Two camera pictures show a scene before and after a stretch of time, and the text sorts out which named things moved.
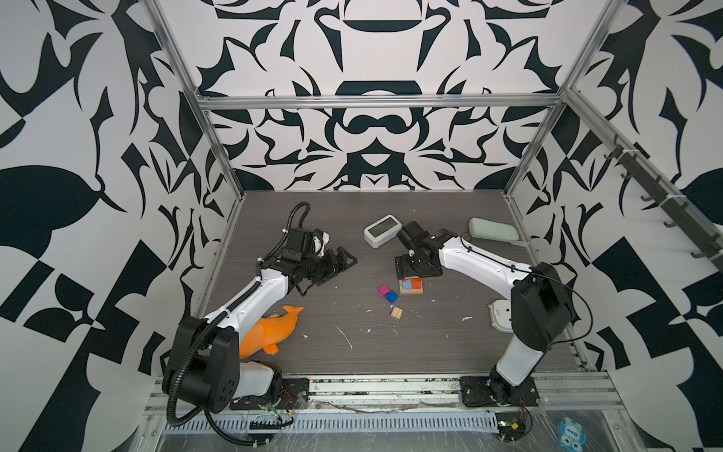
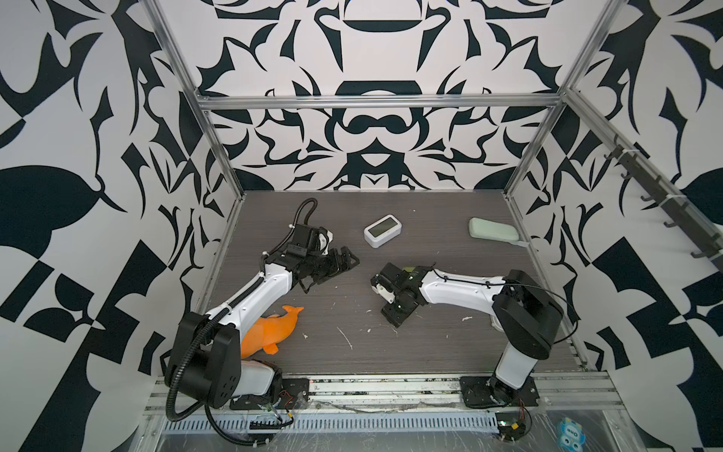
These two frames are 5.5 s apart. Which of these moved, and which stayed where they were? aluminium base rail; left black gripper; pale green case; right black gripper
Moved: right black gripper
Stayed: left black gripper; aluminium base rail; pale green case
